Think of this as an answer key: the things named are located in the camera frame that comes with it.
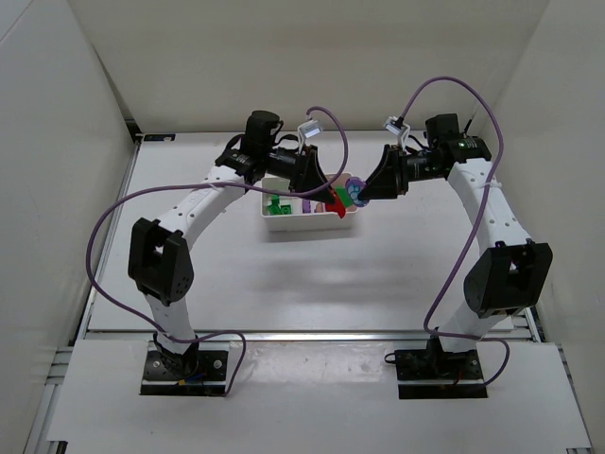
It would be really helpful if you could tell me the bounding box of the red green lego cluster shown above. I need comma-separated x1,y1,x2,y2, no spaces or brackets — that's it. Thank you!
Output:
334,186,356,214

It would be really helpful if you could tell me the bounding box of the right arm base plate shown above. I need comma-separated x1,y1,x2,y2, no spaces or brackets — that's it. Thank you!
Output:
384,349,488,400

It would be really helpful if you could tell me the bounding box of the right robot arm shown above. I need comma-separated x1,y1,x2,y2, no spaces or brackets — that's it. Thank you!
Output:
357,113,553,354

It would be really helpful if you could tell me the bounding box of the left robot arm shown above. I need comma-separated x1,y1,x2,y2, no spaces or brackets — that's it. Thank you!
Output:
128,110,337,356

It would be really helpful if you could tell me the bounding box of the purple paw lego piece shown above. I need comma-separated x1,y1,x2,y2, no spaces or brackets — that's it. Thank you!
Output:
345,177,369,208

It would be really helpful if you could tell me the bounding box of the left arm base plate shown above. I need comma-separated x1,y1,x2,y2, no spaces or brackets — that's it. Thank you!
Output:
139,344,229,397

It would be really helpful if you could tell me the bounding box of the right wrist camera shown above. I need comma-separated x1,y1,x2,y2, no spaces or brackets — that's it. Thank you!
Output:
384,116,410,148

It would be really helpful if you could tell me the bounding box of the green L-shaped lego plate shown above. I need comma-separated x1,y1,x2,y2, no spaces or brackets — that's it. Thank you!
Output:
266,195,292,216

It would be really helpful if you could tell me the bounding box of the white divided plastic tray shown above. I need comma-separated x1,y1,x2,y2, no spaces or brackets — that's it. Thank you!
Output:
261,172,358,232

